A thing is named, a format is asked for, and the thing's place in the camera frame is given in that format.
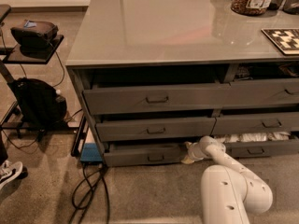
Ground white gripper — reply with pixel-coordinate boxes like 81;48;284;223
181;142;206;164

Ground grey drawer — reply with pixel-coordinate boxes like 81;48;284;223
212;109;299;134
103;138;188;167
225;61;299;107
82;83;230;115
225;133;299;159
95;116;216;142

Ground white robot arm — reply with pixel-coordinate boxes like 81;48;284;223
181;136;273;224

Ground white items in drawer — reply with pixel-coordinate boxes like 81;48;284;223
214;132;291;143

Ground grey cabinet with glossy top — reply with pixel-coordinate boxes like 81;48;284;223
66;0;299;157

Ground blue box on floor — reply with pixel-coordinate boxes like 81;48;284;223
80;143;102;162

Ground black white patterned board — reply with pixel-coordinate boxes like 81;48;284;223
262;28;299;55

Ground black backpack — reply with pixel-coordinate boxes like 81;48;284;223
8;77;67;128

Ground black white sneaker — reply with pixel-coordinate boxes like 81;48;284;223
0;160;28;189

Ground black side stand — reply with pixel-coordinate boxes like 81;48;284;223
0;4;87;158

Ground blue cloth on pouch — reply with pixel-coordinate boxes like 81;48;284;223
23;21;36;28

